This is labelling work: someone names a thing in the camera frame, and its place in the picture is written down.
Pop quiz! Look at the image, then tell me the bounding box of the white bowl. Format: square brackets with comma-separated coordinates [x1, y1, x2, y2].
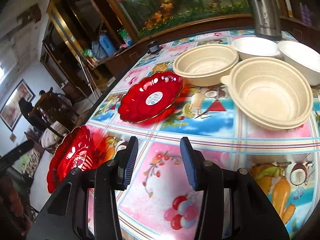
[278, 41, 320, 86]
[231, 37, 280, 60]

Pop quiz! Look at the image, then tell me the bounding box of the beige bowl far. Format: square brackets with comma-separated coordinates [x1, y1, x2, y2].
[172, 44, 239, 87]

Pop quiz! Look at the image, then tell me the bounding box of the red glass plate table edge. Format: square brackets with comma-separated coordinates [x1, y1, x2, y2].
[47, 125, 94, 193]

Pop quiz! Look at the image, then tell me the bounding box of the flower landscape picture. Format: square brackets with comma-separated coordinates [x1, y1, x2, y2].
[108, 0, 251, 38]

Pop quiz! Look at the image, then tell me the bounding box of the beige bowl near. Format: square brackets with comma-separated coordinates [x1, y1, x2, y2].
[220, 57, 313, 131]

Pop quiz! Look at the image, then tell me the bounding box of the beige bowl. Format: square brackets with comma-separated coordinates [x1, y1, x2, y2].
[220, 57, 313, 131]
[172, 44, 239, 87]

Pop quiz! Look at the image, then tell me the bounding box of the wooden shelf cabinet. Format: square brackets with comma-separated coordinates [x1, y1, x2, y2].
[43, 0, 141, 95]

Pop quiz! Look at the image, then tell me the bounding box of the red glass plate with sticker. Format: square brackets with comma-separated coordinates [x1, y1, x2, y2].
[118, 70, 184, 124]

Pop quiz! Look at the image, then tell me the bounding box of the small black object on table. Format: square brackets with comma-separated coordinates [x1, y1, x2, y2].
[147, 41, 161, 55]

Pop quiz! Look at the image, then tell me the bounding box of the person in dark clothes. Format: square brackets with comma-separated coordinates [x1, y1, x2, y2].
[18, 98, 36, 127]

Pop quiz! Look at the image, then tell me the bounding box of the wooden chair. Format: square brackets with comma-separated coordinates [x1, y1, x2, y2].
[27, 87, 79, 132]

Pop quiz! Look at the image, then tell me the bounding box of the stainless steel kettle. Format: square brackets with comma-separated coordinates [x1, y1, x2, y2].
[248, 0, 282, 41]

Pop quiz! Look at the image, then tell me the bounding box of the framed wall painting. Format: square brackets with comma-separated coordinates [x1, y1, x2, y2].
[1, 79, 35, 132]

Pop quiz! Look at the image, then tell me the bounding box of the colourful fruit tablecloth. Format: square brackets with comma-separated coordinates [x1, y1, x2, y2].
[87, 29, 319, 239]

